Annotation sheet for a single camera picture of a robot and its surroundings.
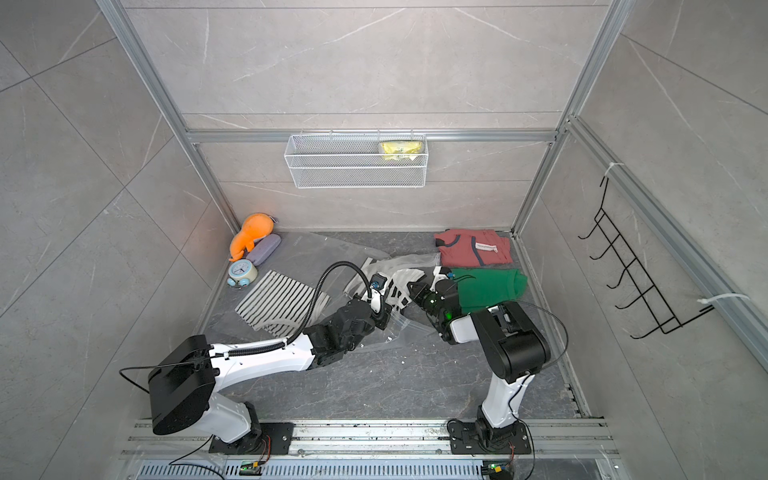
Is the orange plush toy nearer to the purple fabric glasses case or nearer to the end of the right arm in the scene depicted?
the purple fabric glasses case

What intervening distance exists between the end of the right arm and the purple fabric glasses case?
613mm

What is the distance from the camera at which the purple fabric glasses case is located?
1.10 m

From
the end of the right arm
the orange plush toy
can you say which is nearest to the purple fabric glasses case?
the orange plush toy

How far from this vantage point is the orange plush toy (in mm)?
1121

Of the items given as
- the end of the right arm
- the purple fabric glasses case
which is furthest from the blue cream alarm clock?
the end of the right arm

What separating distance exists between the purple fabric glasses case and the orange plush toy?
1cm

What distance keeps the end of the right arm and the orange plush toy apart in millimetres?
677

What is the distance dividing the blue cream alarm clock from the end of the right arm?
60 cm

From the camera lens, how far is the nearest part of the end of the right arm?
2.46 ft

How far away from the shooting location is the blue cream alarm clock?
3.38 feet
